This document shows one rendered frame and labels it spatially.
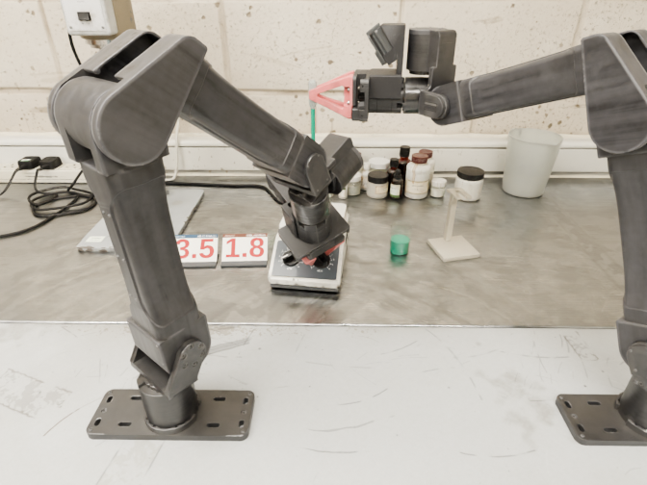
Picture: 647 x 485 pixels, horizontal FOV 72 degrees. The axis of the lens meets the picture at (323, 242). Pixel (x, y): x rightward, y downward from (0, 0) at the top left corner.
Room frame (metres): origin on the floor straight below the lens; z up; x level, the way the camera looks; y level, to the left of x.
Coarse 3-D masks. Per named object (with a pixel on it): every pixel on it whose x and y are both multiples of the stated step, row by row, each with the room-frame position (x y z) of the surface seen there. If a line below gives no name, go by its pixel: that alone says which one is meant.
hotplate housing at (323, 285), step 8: (280, 240) 0.72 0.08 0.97; (344, 248) 0.72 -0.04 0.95; (272, 256) 0.69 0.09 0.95; (344, 256) 0.73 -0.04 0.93; (272, 264) 0.68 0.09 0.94; (272, 280) 0.65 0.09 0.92; (280, 280) 0.65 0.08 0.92; (288, 280) 0.65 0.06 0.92; (296, 280) 0.65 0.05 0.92; (304, 280) 0.65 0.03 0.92; (312, 280) 0.65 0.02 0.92; (320, 280) 0.65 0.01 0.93; (328, 280) 0.65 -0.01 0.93; (336, 280) 0.64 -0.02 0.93; (288, 288) 0.65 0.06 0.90; (296, 288) 0.65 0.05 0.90; (304, 288) 0.65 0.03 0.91; (312, 288) 0.65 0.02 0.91; (320, 288) 0.65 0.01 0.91; (328, 288) 0.65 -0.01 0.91; (336, 288) 0.64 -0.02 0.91
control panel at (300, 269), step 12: (276, 252) 0.70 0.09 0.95; (336, 252) 0.69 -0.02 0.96; (276, 264) 0.68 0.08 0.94; (300, 264) 0.67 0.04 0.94; (336, 264) 0.67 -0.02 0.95; (288, 276) 0.65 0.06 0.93; (300, 276) 0.65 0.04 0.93; (312, 276) 0.65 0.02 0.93; (324, 276) 0.65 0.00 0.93; (336, 276) 0.65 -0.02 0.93
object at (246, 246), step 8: (224, 240) 0.78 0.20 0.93; (232, 240) 0.78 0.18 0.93; (240, 240) 0.78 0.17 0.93; (248, 240) 0.78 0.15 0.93; (256, 240) 0.78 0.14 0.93; (264, 240) 0.78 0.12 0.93; (224, 248) 0.76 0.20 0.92; (232, 248) 0.76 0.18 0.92; (240, 248) 0.76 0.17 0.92; (248, 248) 0.76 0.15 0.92; (256, 248) 0.76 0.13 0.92; (264, 248) 0.76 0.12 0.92; (224, 256) 0.75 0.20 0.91; (232, 256) 0.75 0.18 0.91; (240, 256) 0.75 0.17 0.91; (248, 256) 0.75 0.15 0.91; (256, 256) 0.75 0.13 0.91; (264, 256) 0.75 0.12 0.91
